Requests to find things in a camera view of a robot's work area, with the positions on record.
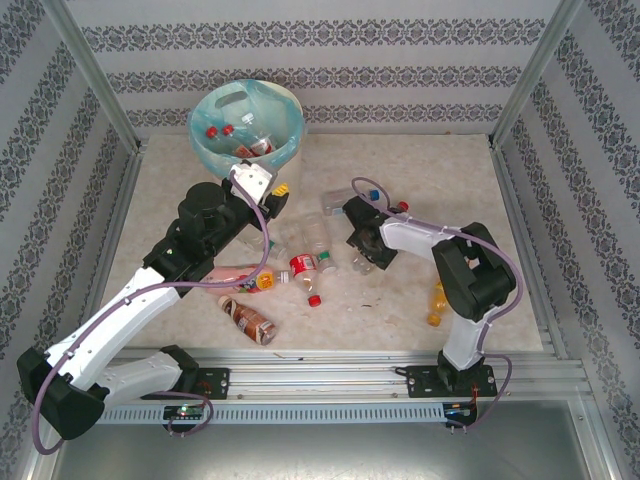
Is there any clear unlabelled plastic bottle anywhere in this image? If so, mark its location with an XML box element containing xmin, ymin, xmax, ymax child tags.
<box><xmin>351</xmin><ymin>248</ymin><xmax>378</xmax><ymax>277</ymax></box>

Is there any clear bottle green white cap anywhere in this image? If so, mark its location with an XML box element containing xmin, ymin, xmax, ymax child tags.
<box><xmin>302</xmin><ymin>212</ymin><xmax>339</xmax><ymax>275</ymax></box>

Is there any cola bottle red label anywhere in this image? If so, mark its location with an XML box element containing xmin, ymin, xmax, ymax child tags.
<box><xmin>288</xmin><ymin>252</ymin><xmax>325</xmax><ymax>308</ymax></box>

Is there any pink drink bottle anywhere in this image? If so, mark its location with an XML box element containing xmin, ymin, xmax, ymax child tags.
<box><xmin>209</xmin><ymin>264</ymin><xmax>292</xmax><ymax>295</ymax></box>

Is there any brown chocolate drink bottle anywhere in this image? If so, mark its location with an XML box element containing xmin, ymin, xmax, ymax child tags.
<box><xmin>217</xmin><ymin>294</ymin><xmax>278</xmax><ymax>347</ymax></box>

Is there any blue bin liner bag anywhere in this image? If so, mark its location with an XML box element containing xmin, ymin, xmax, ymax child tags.
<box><xmin>187</xmin><ymin>78</ymin><xmax>306</xmax><ymax>180</ymax></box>

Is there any crushed clear bottle green cap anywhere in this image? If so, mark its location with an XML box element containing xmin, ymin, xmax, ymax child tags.
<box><xmin>242</xmin><ymin>232</ymin><xmax>290</xmax><ymax>260</ymax></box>

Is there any clear bottle blue cap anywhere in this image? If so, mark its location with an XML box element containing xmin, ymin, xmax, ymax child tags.
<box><xmin>321</xmin><ymin>187</ymin><xmax>382</xmax><ymax>217</ymax></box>

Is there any small orange juice bottle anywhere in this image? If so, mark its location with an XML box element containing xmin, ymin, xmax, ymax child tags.
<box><xmin>426</xmin><ymin>280</ymin><xmax>450</xmax><ymax>328</ymax></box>

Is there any left controller board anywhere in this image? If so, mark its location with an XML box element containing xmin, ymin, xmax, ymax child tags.
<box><xmin>163</xmin><ymin>405</ymin><xmax>207</xmax><ymax>419</ymax></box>

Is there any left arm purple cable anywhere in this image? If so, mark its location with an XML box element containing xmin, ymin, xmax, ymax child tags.
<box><xmin>30</xmin><ymin>167</ymin><xmax>274</xmax><ymax>455</ymax></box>

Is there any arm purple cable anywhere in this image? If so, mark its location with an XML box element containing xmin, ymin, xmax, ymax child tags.
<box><xmin>30</xmin><ymin>167</ymin><xmax>274</xmax><ymax>455</ymax></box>
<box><xmin>350</xmin><ymin>176</ymin><xmax>524</xmax><ymax>435</ymax></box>

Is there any left aluminium side rail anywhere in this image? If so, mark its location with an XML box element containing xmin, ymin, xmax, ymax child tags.
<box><xmin>67</xmin><ymin>142</ymin><xmax>149</xmax><ymax>365</ymax></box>

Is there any aluminium side rail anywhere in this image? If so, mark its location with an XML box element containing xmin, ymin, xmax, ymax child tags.
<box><xmin>489</xmin><ymin>139</ymin><xmax>572</xmax><ymax>360</ymax></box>
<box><xmin>67</xmin><ymin>142</ymin><xmax>149</xmax><ymax>365</ymax></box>

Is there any left black mount plate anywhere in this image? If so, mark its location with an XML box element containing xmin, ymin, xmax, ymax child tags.
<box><xmin>192</xmin><ymin>367</ymin><xmax>232</xmax><ymax>401</ymax></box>

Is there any black mount plate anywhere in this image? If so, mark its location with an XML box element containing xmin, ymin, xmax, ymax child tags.
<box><xmin>404</xmin><ymin>364</ymin><xmax>496</xmax><ymax>400</ymax></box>
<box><xmin>192</xmin><ymin>367</ymin><xmax>232</xmax><ymax>401</ymax></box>

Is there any right aluminium side rail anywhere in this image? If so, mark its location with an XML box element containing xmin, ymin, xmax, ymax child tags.
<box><xmin>489</xmin><ymin>139</ymin><xmax>572</xmax><ymax>360</ymax></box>

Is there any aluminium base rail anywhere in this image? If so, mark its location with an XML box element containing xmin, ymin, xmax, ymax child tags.
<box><xmin>47</xmin><ymin>347</ymin><xmax>586</xmax><ymax>401</ymax></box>

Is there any right black mount plate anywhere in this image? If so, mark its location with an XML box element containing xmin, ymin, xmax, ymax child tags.
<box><xmin>404</xmin><ymin>364</ymin><xmax>496</xmax><ymax>400</ymax></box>

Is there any grey slotted cable duct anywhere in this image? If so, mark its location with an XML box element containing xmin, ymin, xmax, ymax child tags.
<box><xmin>97</xmin><ymin>403</ymin><xmax>447</xmax><ymax>426</ymax></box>

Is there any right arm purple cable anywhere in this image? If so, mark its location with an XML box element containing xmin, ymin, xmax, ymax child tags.
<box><xmin>350</xmin><ymin>176</ymin><xmax>524</xmax><ymax>435</ymax></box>

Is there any left aluminium frame post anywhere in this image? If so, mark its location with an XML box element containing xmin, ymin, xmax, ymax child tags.
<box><xmin>39</xmin><ymin>0</ymin><xmax>144</xmax><ymax>151</ymax></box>

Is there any aluminium frame post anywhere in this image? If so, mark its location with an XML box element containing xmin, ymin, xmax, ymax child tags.
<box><xmin>39</xmin><ymin>0</ymin><xmax>144</xmax><ymax>151</ymax></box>
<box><xmin>491</xmin><ymin>0</ymin><xmax>585</xmax><ymax>149</ymax></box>

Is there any right aluminium frame post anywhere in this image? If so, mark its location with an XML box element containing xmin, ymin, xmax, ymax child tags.
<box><xmin>491</xmin><ymin>0</ymin><xmax>585</xmax><ymax>149</ymax></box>

